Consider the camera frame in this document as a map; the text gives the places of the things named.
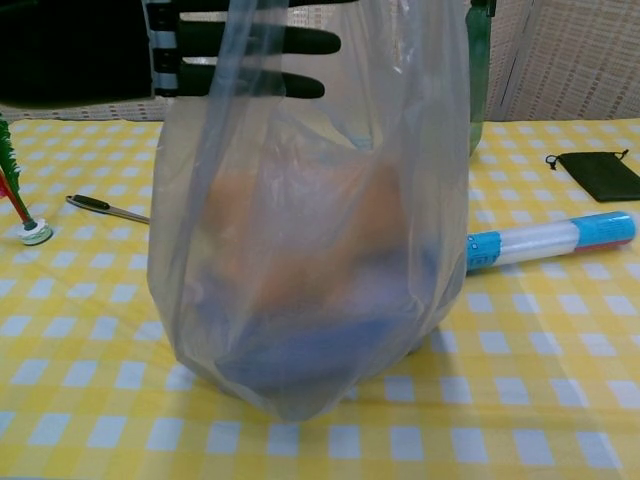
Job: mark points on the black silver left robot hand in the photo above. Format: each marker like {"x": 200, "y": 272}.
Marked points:
{"x": 75, "y": 50}

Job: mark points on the clear plastic bag with items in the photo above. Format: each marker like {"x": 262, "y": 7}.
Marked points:
{"x": 420, "y": 150}

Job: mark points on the woven bamboo screen panel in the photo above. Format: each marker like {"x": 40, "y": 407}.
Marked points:
{"x": 585, "y": 60}
{"x": 75, "y": 112}
{"x": 505, "y": 60}

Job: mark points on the red green feather shuttlecock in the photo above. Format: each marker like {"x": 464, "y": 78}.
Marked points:
{"x": 30, "y": 232}

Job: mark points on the orange plush item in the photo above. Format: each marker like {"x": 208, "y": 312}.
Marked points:
{"x": 310, "y": 250}

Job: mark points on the blue white packet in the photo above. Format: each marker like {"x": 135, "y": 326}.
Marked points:
{"x": 320, "y": 350}

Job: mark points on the green spray bottle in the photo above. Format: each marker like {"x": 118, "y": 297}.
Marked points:
{"x": 479, "y": 75}

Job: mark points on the blue white cling film roll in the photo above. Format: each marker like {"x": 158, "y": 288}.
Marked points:
{"x": 550, "y": 242}

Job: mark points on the yellow white checked tablecloth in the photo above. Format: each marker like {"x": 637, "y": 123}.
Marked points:
{"x": 525, "y": 375}

